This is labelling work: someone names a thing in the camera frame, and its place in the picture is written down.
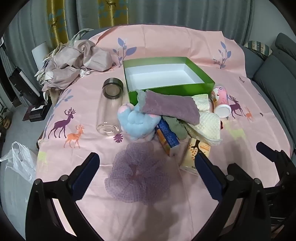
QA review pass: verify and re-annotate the clear glass jar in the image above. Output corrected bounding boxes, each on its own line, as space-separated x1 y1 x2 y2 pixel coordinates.
96 78 124 135

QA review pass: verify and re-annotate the cream knit cloth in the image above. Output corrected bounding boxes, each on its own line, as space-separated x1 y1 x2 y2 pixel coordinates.
183 94 224 147

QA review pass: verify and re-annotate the crumpled beige cloth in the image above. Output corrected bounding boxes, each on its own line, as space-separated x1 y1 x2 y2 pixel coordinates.
35 29 114 92

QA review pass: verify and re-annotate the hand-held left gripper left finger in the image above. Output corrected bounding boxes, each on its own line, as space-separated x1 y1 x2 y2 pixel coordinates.
26 152 109 241

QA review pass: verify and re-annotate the blue and orange carton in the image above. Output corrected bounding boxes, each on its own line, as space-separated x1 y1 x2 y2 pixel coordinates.
155 119 180 157

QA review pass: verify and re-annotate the potted plant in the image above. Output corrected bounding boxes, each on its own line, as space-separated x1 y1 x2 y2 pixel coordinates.
0 106 12 131

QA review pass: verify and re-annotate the grey sofa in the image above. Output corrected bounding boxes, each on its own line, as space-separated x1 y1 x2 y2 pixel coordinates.
240 32 296 149

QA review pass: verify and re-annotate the purple fuzzy towel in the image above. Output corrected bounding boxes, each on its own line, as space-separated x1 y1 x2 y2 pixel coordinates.
136 89 201 124

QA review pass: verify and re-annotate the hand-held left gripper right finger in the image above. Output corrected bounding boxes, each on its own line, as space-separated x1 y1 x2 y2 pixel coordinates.
195 152 271 241

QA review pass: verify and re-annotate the pink deer-print tablecloth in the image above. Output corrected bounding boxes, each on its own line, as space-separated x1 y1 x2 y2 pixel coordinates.
37 23 292 241

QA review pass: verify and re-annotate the white box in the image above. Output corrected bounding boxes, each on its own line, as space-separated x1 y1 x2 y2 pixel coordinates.
31 42 50 68

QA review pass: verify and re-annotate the pink cup with white lid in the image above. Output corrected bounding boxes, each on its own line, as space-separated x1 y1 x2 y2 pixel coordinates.
210 85 231 119

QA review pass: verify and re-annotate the striped cushion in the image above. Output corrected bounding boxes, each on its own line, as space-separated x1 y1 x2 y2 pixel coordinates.
244 40 273 57

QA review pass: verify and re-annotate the dark brown box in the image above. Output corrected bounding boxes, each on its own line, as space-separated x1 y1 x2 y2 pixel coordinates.
23 103 53 122

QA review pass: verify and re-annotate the white plastic bag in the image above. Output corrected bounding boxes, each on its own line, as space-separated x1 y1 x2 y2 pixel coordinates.
0 141 38 184

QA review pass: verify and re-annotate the purple cloth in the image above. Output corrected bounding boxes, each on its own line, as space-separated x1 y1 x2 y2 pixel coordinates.
105 141 172 206

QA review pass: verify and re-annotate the dark low furniture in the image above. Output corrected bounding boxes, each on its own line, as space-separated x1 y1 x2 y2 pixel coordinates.
9 67 45 107

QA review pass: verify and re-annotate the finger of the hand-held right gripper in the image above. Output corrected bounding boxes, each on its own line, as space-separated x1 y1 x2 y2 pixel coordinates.
256 141 292 170
227 163 255 183

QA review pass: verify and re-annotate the yellow deer-print curtain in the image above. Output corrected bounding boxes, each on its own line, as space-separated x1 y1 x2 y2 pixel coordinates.
46 0 77 48
97 0 129 26

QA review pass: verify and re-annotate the blue plush toy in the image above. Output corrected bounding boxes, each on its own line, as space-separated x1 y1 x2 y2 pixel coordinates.
117 103 162 141

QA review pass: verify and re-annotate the olive green cloth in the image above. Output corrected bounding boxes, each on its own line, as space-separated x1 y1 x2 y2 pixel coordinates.
163 116 189 141

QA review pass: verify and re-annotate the cream snack packet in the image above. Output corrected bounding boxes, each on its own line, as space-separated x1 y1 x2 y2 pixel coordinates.
179 138 211 176

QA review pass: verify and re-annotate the green cardboard box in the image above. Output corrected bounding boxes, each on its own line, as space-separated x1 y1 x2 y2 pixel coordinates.
122 56 215 105

